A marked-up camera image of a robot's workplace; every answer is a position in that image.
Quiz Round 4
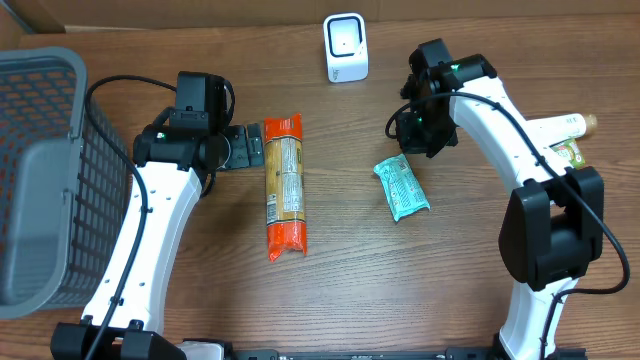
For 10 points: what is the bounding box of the teal tissue pack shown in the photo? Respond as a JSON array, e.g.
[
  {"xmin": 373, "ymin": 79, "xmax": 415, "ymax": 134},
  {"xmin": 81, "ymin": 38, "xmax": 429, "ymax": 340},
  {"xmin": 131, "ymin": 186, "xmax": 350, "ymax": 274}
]
[{"xmin": 373, "ymin": 154, "xmax": 431, "ymax": 222}]

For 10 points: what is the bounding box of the white barcode scanner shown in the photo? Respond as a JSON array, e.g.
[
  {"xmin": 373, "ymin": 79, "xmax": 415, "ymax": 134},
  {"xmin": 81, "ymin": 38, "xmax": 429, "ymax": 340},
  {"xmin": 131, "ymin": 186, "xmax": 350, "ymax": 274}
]
[{"xmin": 323, "ymin": 12, "xmax": 369, "ymax": 83}]

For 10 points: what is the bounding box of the green yellow drink pouch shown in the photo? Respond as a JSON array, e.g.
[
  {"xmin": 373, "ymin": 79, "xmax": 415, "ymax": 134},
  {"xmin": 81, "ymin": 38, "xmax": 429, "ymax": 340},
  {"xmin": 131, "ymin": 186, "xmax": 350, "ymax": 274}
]
[{"xmin": 551, "ymin": 138, "xmax": 586, "ymax": 169}]

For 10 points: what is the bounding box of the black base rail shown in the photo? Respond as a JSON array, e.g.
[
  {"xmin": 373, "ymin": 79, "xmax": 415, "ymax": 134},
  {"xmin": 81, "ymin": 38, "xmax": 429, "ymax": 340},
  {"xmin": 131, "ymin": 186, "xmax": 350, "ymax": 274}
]
[{"xmin": 174, "ymin": 339, "xmax": 589, "ymax": 360}]

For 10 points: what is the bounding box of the orange cracker package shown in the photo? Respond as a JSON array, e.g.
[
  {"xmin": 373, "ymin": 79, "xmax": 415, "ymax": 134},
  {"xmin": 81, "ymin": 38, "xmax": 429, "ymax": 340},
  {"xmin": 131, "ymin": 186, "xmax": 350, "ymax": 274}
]
[{"xmin": 264, "ymin": 113, "xmax": 307, "ymax": 262}]

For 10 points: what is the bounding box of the grey plastic shopping basket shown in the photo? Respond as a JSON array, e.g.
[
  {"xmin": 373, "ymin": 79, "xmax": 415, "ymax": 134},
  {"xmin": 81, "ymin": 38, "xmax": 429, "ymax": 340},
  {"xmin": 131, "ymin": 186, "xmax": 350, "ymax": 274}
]
[{"xmin": 1, "ymin": 47, "xmax": 129, "ymax": 319}]

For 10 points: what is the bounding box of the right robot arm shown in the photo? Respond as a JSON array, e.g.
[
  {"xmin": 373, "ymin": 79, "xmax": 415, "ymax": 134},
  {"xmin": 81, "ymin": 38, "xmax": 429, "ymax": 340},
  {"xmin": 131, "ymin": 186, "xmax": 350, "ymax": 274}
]
[{"xmin": 386, "ymin": 39, "xmax": 604, "ymax": 359}]

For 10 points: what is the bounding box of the white cream tube gold cap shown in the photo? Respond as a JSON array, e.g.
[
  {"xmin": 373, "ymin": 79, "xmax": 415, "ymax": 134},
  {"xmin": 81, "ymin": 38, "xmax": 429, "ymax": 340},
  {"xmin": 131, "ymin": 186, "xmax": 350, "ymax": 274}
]
[{"xmin": 524, "ymin": 113, "xmax": 598, "ymax": 146}]

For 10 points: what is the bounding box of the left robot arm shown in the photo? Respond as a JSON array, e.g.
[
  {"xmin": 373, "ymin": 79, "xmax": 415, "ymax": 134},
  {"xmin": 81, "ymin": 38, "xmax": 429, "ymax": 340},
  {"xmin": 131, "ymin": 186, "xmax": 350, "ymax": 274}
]
[{"xmin": 50, "ymin": 71, "xmax": 240, "ymax": 360}]

